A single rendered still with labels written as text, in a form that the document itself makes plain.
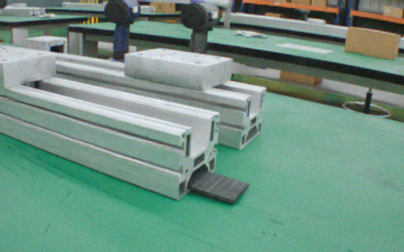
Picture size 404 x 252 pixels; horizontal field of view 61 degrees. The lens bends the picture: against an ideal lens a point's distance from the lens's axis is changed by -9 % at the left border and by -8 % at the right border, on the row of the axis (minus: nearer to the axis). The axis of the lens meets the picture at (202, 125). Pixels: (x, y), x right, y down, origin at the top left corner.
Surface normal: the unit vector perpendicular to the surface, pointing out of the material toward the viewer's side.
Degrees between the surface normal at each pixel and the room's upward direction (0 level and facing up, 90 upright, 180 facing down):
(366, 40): 89
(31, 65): 90
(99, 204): 0
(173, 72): 90
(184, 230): 0
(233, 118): 90
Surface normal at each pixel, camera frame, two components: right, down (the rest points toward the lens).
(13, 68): 0.88, 0.22
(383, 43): -0.59, 0.21
